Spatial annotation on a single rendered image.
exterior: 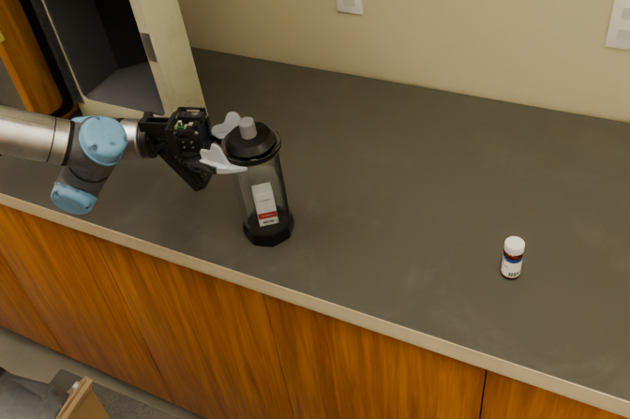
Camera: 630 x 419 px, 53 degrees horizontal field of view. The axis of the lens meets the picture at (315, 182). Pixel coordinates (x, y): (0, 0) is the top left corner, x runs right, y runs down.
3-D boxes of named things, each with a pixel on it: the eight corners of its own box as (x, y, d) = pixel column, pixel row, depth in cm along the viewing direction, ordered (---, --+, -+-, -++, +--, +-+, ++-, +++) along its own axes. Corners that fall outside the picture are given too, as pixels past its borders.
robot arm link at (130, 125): (124, 166, 119) (141, 139, 125) (146, 167, 118) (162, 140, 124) (111, 134, 114) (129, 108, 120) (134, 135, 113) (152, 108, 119)
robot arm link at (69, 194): (55, 180, 105) (80, 128, 111) (43, 205, 114) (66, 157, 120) (101, 199, 108) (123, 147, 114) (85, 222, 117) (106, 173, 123)
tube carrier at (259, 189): (300, 208, 131) (286, 124, 117) (289, 246, 123) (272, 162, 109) (250, 204, 133) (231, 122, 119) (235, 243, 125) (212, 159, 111)
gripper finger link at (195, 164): (209, 172, 111) (174, 157, 115) (211, 179, 112) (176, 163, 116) (227, 157, 114) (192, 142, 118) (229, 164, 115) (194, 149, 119)
